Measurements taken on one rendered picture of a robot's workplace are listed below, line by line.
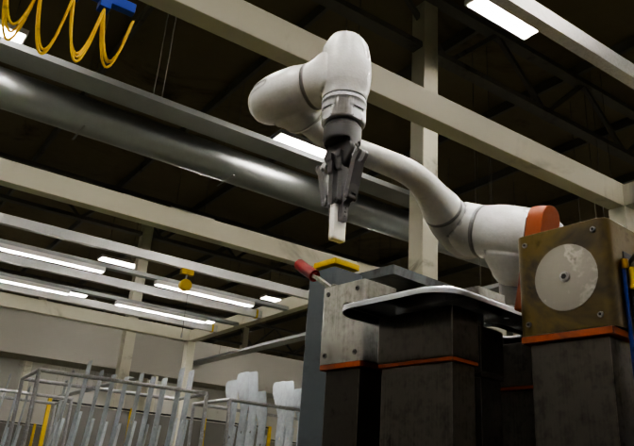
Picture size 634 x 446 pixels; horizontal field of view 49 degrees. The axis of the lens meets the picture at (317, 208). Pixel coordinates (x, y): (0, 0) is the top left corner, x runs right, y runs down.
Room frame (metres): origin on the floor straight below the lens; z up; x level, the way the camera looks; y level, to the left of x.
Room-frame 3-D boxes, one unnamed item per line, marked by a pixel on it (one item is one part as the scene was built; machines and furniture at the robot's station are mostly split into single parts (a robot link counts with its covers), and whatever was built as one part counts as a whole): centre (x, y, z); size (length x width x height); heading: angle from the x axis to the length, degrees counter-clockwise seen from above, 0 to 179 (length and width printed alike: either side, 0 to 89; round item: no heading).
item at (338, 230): (1.19, -0.04, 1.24); 0.03 x 0.01 x 0.07; 129
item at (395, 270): (1.35, -0.24, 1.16); 0.37 x 0.14 x 0.02; 129
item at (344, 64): (1.20, -0.03, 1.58); 0.13 x 0.11 x 0.16; 54
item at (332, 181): (1.20, -0.03, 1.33); 0.04 x 0.01 x 0.11; 129
